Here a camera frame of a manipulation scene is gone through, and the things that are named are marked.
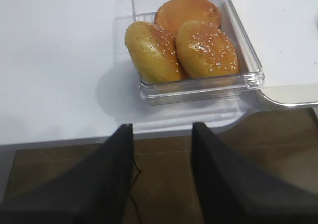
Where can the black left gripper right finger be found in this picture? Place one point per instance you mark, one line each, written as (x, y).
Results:
(232, 190)

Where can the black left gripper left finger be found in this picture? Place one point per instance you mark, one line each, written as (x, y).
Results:
(93, 192)

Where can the white metal tray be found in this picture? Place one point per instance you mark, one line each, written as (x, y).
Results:
(285, 90)

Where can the right sesame bun top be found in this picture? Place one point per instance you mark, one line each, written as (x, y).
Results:
(205, 51)

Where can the sesame bun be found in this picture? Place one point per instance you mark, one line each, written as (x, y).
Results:
(153, 53)
(205, 51)

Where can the clear plastic bun container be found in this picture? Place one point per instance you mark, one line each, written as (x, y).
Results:
(250, 77)

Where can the left sesame bun top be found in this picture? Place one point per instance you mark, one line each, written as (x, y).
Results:
(153, 53)

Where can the white paper tray liner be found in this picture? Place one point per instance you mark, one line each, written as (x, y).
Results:
(278, 35)

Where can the plain bottom bun in container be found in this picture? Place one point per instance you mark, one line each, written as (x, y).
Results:
(173, 13)

